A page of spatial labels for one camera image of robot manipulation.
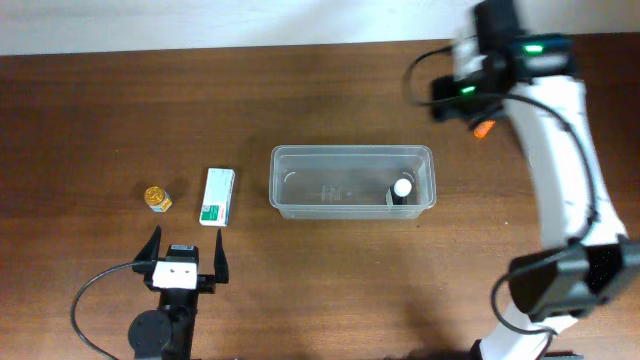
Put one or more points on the dark bottle white cap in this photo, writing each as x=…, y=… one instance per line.
x=398, y=192

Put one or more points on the small gold-lidded balm jar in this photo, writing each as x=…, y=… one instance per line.
x=157, y=199

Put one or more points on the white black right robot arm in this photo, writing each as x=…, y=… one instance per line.
x=587, y=259

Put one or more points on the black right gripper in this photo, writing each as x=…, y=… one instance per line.
x=448, y=95

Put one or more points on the white green medicine box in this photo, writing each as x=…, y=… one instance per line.
x=217, y=198

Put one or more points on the orange vitamin tube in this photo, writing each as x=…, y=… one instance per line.
x=481, y=130

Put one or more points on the clear plastic container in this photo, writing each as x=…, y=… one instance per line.
x=350, y=181

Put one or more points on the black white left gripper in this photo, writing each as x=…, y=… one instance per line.
x=206, y=284

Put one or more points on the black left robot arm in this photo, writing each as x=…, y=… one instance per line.
x=166, y=332

